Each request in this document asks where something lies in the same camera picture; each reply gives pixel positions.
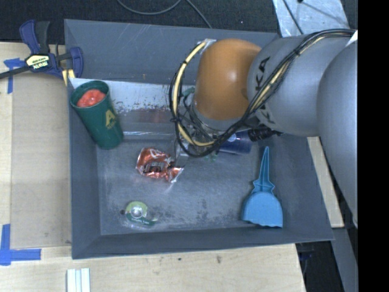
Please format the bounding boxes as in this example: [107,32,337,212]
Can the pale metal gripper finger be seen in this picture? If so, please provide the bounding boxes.
[174,149,190,168]

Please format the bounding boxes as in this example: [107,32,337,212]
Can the crumpled orange foil packet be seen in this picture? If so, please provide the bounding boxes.
[135,147,185,184]

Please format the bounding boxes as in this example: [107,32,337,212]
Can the dark blue cylinder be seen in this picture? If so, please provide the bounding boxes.
[218,129,253,155]

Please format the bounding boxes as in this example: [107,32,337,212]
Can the grey metal bin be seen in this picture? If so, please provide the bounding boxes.
[63,19,336,260]

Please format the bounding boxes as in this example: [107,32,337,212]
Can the green and clear tape dispenser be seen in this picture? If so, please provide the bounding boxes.
[120,200,159,229]

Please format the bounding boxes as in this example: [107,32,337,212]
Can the dark green plastic cup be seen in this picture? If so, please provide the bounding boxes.
[69,80,125,150]

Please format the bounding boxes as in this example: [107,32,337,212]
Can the blue plastic scoop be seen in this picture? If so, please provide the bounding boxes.
[241,145,284,229]

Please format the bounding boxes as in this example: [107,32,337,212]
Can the red toy fruit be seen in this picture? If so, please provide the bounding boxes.
[76,89,107,108]

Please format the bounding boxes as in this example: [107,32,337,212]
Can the pale wood board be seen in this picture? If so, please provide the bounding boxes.
[10,74,73,249]

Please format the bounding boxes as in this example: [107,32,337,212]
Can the black cylinder on white bracket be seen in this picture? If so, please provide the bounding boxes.
[246,125,284,143]

